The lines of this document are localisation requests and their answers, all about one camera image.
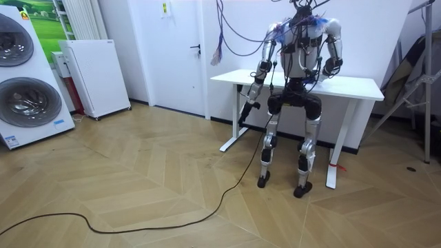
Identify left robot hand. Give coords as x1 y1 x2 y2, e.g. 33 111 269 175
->
237 100 262 127

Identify robot legs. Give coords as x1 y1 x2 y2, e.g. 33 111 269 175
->
256 90 323 199

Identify robot body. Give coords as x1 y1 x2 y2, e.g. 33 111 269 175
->
272 0 332 94

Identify white door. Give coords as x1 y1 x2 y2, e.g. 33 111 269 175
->
127 0 209 120

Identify white desk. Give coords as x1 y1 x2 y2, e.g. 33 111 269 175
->
209 68 385 190

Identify white air purifier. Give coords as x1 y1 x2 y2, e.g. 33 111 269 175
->
58 39 132 121

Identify dark leaning board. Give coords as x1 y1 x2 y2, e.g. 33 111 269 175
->
380 32 429 105

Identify grey metal stand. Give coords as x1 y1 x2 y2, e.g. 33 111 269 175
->
360 0 441 165

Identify white radiator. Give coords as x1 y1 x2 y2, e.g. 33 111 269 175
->
61 0 109 41

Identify small white box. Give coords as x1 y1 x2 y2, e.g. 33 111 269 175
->
50 51 72 79

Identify white washing machine tower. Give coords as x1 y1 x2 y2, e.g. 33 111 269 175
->
0 3 76 151

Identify cable bundle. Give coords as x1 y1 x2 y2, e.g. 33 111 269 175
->
210 0 332 67

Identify black floor cable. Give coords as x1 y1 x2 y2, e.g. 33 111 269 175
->
0 115 274 238

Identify green landscape wall poster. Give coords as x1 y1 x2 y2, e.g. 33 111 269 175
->
0 0 75 65

